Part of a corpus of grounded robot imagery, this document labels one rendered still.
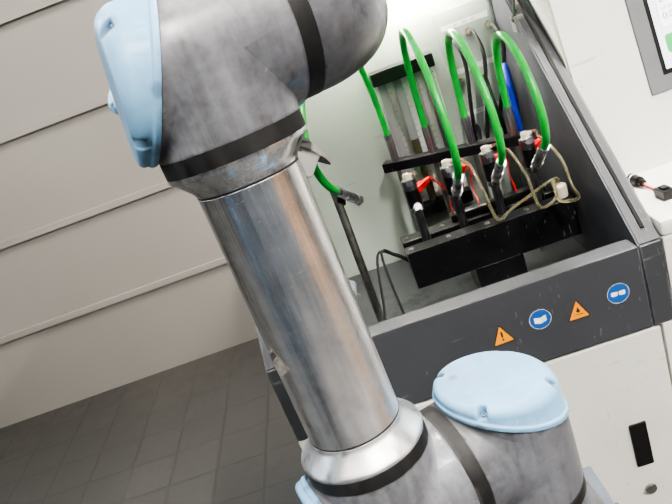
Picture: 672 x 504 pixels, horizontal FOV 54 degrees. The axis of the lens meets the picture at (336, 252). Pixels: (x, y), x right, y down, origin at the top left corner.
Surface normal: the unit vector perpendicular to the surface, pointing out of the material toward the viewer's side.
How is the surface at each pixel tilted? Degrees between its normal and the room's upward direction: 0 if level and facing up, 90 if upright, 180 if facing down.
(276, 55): 105
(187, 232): 90
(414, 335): 90
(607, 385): 90
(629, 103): 76
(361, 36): 116
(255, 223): 86
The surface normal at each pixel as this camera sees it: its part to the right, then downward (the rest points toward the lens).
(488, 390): -0.22, -0.92
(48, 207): 0.07, 0.36
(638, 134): -0.03, 0.14
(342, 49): 0.64, 0.55
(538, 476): 0.34, 0.32
